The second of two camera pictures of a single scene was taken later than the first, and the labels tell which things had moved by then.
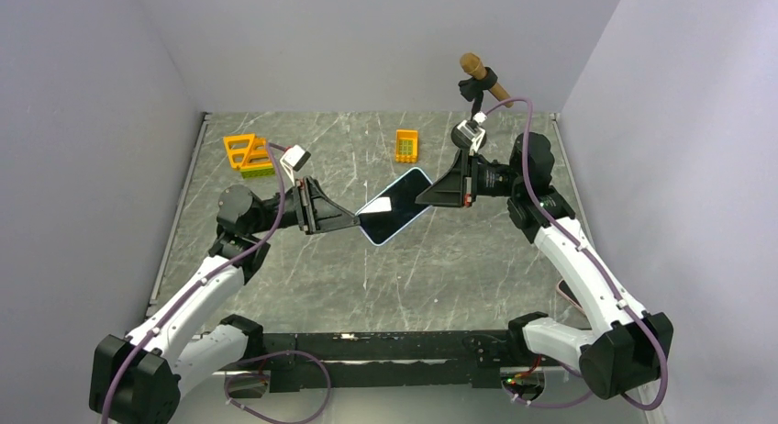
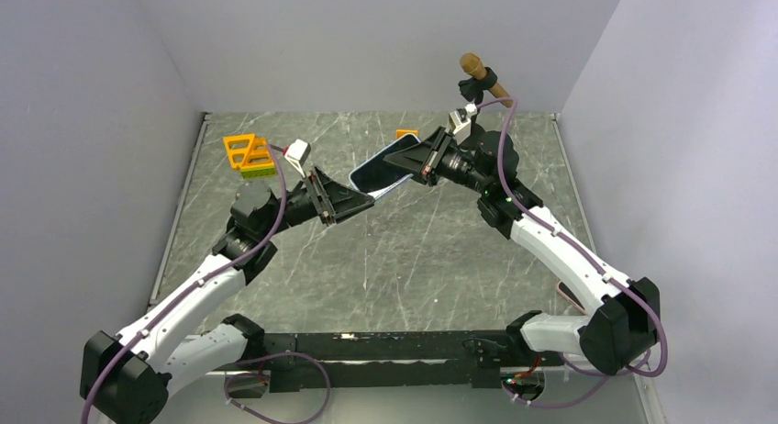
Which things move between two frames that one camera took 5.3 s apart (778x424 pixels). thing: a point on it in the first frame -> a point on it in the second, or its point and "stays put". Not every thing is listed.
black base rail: (460, 358) stays put
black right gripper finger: (448, 191) -> (421, 159)
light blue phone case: (394, 208) -> (378, 172)
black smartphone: (395, 208) -> (378, 172)
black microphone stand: (472, 90) stays put
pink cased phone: (562, 287) stays put
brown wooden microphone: (472, 65) stays put
